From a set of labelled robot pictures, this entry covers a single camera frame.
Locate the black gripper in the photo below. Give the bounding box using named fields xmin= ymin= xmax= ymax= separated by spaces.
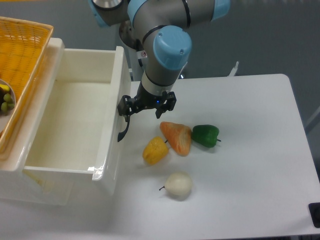
xmin=117 ymin=82 xmax=177 ymax=123

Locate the black corner object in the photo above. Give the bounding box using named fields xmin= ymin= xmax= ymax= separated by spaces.
xmin=308 ymin=202 xmax=320 ymax=229

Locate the yellow woven basket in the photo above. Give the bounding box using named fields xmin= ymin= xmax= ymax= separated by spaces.
xmin=0 ymin=16 xmax=54 ymax=153

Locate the green grapes bunch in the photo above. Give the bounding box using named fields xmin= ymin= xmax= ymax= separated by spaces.
xmin=0 ymin=93 xmax=15 ymax=114

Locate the white drawer cabinet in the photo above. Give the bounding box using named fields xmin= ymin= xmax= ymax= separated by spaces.
xmin=0 ymin=38 xmax=73 ymax=206

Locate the yellow banana toy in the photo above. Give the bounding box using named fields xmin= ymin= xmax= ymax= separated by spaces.
xmin=0 ymin=84 xmax=11 ymax=92

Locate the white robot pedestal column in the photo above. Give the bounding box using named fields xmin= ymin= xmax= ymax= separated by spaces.
xmin=119 ymin=20 xmax=148 ymax=81

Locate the green bell pepper toy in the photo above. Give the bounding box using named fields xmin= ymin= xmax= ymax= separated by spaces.
xmin=191 ymin=124 xmax=220 ymax=148

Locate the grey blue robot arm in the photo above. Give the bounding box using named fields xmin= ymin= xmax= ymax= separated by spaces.
xmin=89 ymin=0 xmax=231 ymax=122

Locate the black top drawer handle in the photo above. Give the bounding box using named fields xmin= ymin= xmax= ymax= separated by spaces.
xmin=117 ymin=115 xmax=130 ymax=142

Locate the yellow bell pepper toy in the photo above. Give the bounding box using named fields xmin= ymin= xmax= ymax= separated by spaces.
xmin=142 ymin=136 xmax=169 ymax=165

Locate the white pear toy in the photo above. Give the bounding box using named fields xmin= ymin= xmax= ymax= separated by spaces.
xmin=158 ymin=171 xmax=194 ymax=201

